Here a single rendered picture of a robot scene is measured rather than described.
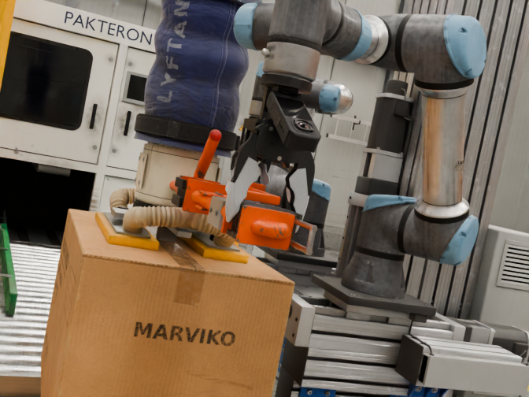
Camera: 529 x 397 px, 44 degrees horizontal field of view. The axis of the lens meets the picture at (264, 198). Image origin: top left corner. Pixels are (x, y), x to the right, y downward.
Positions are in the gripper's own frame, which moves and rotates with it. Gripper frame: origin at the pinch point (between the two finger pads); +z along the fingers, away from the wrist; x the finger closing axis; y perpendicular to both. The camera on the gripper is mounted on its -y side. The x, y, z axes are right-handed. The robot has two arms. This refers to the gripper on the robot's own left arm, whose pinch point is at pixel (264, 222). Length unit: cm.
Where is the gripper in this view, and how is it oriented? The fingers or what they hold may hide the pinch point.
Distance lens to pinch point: 90.4
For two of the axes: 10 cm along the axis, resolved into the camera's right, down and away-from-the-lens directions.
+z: -1.9, 9.8, 0.6
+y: -3.2, -1.2, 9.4
